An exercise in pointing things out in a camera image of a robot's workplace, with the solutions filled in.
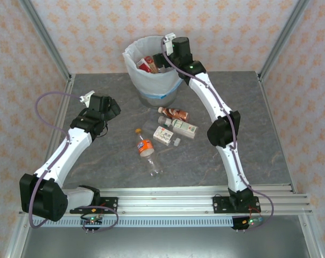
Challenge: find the orange-label clear soda bottle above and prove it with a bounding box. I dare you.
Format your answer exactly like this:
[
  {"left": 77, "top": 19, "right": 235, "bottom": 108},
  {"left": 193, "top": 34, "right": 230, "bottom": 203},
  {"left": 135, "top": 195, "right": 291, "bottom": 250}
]
[{"left": 135, "top": 128, "right": 163, "bottom": 178}]

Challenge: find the brown coffee plastic bottle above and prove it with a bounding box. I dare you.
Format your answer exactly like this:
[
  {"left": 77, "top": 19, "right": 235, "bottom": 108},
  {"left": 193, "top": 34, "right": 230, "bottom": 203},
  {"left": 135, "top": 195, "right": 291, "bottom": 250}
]
[{"left": 157, "top": 106, "right": 190, "bottom": 121}]

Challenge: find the small red white carton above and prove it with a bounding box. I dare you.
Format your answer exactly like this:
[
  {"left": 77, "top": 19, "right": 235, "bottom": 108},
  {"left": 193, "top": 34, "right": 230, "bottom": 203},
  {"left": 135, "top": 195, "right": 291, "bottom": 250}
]
[{"left": 142, "top": 120, "right": 181, "bottom": 147}]

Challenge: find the white green-label plastic bottle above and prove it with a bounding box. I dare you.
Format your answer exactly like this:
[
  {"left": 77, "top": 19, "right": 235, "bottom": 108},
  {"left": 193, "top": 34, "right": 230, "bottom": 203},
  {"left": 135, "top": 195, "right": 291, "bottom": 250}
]
[{"left": 158, "top": 116, "right": 200, "bottom": 140}]

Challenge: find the white lined trash bin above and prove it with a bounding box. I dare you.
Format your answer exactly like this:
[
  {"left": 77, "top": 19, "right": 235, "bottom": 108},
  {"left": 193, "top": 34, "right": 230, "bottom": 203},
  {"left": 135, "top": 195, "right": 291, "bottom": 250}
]
[{"left": 122, "top": 34, "right": 189, "bottom": 99}]

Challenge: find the round metal bin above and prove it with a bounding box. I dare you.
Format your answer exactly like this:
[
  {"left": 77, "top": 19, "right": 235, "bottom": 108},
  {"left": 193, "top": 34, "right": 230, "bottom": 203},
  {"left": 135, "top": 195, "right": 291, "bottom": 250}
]
[{"left": 137, "top": 88, "right": 178, "bottom": 109}]

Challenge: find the aluminium table edge rail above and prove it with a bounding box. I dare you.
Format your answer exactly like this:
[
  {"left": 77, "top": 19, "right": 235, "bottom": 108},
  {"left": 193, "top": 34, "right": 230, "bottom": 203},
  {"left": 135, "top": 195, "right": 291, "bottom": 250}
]
[
  {"left": 45, "top": 74, "right": 76, "bottom": 167},
  {"left": 256, "top": 71, "right": 298, "bottom": 194}
]

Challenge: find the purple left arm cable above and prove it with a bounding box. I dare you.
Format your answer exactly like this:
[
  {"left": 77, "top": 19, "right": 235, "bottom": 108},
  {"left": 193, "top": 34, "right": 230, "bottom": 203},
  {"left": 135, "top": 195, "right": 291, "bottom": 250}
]
[{"left": 29, "top": 91, "right": 119, "bottom": 232}]

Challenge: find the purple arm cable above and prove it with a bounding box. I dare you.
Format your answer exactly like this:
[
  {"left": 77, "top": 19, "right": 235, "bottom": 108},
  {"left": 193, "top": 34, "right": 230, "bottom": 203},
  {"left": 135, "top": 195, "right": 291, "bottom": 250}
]
[
  {"left": 161, "top": 40, "right": 275, "bottom": 232},
  {"left": 29, "top": 91, "right": 119, "bottom": 232}
]

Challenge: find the aluminium frame post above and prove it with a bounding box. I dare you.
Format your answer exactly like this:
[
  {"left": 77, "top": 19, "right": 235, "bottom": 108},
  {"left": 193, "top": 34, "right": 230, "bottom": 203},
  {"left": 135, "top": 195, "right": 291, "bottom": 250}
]
[
  {"left": 258, "top": 0, "right": 311, "bottom": 81},
  {"left": 18, "top": 0, "right": 73, "bottom": 83}
]

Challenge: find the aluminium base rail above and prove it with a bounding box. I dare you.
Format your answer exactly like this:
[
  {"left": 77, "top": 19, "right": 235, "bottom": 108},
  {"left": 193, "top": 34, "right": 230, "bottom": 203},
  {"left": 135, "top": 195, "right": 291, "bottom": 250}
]
[{"left": 62, "top": 184, "right": 313, "bottom": 216}]

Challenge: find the slotted grey cable duct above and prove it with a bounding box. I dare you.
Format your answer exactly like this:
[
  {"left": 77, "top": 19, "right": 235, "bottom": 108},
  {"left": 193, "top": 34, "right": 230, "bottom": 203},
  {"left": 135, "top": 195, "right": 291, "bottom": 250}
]
[{"left": 33, "top": 216, "right": 235, "bottom": 228}]

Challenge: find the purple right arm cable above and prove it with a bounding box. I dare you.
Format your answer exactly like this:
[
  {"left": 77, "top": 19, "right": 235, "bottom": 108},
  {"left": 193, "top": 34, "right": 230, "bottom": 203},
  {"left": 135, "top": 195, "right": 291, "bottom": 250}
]
[{"left": 161, "top": 40, "right": 275, "bottom": 232}]

